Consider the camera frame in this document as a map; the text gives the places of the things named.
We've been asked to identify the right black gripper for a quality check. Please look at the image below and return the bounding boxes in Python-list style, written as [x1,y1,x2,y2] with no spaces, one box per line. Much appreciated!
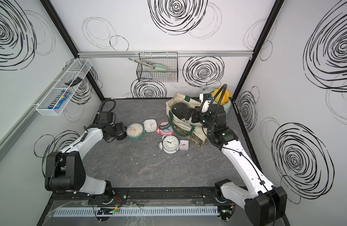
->
[184,105,216,133]

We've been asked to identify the small black twin bell clock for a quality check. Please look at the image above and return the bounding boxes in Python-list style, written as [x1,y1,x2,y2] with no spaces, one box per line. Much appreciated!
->
[114,122,127,140]

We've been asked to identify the green round alarm clock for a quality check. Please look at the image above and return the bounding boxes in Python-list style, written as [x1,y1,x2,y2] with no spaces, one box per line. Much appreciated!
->
[126,122,146,141]

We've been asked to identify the cream canvas tote bag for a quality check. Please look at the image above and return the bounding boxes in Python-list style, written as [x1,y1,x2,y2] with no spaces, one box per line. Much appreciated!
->
[166,92,216,148]

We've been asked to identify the small white square clock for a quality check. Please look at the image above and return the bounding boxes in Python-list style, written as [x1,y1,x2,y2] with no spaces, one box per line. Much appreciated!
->
[179,139,189,151]

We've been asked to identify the clock face down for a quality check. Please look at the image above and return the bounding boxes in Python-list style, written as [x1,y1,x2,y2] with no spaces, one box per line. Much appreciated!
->
[171,102,195,122]

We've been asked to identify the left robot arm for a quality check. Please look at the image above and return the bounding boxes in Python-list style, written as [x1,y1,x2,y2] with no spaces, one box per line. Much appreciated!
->
[44,111,126,199]

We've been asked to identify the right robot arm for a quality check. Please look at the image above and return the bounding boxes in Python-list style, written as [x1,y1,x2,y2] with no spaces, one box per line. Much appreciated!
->
[191,105,287,226]

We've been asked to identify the pink round alarm clock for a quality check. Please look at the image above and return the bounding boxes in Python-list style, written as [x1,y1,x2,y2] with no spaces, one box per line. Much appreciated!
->
[156,121,174,136]

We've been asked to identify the white twin bell clock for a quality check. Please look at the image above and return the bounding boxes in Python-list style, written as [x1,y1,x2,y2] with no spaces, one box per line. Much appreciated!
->
[158,135,180,154]

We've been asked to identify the mint green toaster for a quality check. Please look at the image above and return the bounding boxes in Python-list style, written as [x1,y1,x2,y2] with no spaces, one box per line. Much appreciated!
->
[203,87,232,114]

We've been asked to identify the yellow toast slice front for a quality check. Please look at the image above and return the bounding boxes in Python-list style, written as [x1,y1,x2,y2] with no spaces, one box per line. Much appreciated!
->
[212,89,222,104]

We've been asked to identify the yellow toast slice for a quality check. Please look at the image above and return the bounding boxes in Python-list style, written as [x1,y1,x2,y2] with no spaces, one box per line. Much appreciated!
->
[212,89,222,104]
[221,89,230,105]

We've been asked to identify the yellow toast slice back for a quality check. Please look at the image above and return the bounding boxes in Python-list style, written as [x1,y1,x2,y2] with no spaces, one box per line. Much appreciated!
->
[221,89,230,105]

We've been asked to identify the blue candy packet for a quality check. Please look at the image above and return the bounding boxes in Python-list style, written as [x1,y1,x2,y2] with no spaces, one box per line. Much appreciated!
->
[48,90,70,109]

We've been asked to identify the black remote control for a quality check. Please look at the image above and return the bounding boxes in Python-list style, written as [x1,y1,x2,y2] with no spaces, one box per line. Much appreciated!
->
[65,77,83,87]

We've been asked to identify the green kitchen tongs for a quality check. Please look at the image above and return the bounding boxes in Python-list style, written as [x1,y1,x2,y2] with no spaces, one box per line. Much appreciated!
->
[128,58,168,72]

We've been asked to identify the white wire wall shelf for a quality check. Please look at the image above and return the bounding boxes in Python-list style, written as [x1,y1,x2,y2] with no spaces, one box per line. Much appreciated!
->
[36,58,92,116]

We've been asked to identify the black wire basket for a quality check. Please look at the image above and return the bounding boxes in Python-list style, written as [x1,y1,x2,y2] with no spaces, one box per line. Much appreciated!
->
[134,51,179,82]

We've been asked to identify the white cable duct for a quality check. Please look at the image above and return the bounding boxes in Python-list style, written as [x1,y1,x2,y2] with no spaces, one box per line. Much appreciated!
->
[53,206,219,217]

